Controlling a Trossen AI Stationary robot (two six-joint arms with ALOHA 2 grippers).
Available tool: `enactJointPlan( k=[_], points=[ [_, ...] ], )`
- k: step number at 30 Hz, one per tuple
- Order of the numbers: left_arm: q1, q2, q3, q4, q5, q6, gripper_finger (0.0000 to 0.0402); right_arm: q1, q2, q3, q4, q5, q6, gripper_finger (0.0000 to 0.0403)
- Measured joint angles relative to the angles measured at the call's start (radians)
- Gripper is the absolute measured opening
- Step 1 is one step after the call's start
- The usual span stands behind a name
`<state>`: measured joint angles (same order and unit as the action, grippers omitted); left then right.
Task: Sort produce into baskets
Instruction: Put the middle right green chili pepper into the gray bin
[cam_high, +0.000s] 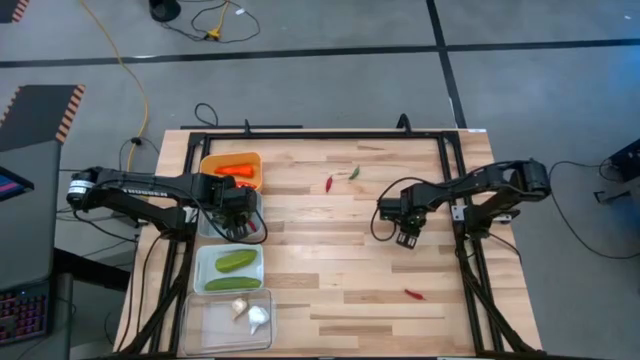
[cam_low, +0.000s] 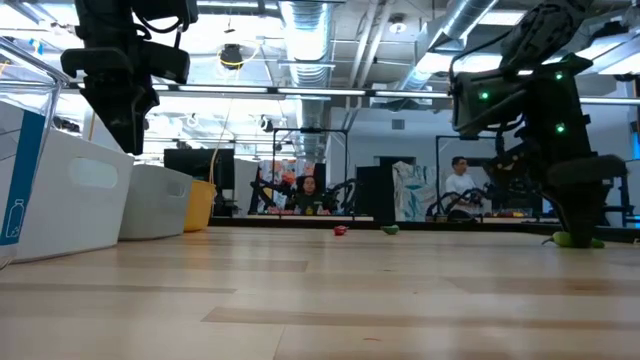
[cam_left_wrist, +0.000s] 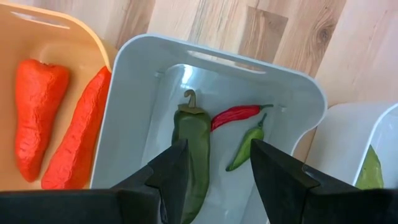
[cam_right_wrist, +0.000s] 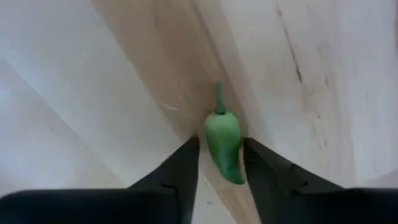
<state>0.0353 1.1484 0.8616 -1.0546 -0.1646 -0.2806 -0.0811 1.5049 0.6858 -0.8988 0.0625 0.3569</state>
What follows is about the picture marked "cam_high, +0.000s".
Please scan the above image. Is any orange plastic bin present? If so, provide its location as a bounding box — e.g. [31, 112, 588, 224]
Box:
[198, 151, 265, 194]

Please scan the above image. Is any grey desk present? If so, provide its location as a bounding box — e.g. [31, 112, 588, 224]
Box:
[0, 139, 62, 291]

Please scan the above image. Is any large striped black floor mat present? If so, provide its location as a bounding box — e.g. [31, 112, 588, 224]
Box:
[0, 83, 87, 154]

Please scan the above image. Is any long green cucumber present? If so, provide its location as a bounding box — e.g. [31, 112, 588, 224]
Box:
[203, 275, 263, 293]

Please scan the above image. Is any small striped black floor mat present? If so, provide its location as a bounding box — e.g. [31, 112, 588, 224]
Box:
[0, 0, 32, 24]

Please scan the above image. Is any backlit keyboard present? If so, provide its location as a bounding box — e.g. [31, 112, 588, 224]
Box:
[0, 288, 52, 347]

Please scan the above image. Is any tilted display screen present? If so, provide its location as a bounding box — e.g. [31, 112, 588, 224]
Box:
[0, 165, 36, 203]

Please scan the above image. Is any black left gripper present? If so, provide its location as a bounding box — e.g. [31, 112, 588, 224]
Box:
[207, 174, 259, 241]

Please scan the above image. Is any white plastic bin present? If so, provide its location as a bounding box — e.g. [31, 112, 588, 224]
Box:
[192, 242, 266, 296]

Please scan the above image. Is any grey plastic bin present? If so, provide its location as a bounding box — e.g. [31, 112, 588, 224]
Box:
[195, 189, 265, 240]

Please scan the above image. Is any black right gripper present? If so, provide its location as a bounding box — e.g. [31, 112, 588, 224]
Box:
[378, 187, 431, 250]

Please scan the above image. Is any yellow floor cable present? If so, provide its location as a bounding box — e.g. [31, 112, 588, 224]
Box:
[79, 0, 151, 174]

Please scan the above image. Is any clear plastic bin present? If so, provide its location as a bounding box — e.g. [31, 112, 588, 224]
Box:
[178, 288, 278, 357]

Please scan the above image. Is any black floor cable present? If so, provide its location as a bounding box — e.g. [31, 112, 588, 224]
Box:
[547, 159, 640, 261]

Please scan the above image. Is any large orange carrot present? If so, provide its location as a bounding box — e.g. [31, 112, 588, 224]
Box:
[213, 163, 256, 179]

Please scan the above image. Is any black metal table frame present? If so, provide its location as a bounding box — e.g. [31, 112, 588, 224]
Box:
[115, 113, 547, 359]

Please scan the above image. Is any white garlic bulb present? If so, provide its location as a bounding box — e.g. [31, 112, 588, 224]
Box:
[246, 304, 272, 335]

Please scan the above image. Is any black round stand base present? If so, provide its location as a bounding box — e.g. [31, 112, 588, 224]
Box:
[148, 0, 183, 23]

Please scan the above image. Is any black equipment box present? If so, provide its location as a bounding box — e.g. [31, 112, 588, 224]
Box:
[608, 138, 640, 184]

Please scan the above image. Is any short light green cucumber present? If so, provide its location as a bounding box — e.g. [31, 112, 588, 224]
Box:
[214, 248, 260, 275]

